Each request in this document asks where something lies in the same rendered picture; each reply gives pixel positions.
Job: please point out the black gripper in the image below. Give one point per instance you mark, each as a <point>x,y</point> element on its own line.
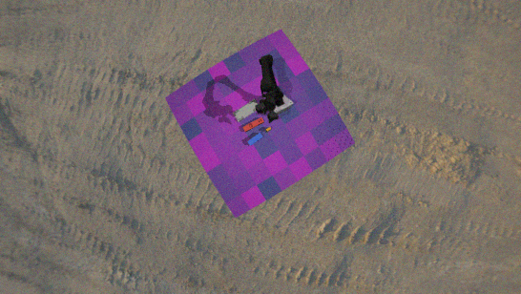
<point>272,115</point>

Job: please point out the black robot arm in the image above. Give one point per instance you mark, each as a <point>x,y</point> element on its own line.
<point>268,85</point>

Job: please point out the blue bar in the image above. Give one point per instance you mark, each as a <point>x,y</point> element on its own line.
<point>255,139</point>

